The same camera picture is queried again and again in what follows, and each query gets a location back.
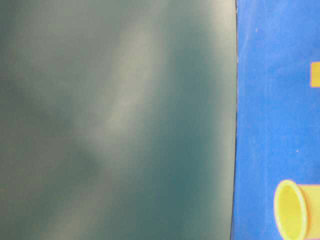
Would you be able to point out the orange wooden block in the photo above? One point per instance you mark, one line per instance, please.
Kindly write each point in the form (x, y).
(315, 74)

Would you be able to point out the yellow plastic cup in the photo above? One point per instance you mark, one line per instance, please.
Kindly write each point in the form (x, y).
(297, 210)

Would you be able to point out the blue cloth mat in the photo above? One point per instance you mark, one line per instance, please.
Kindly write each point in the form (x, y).
(278, 111)

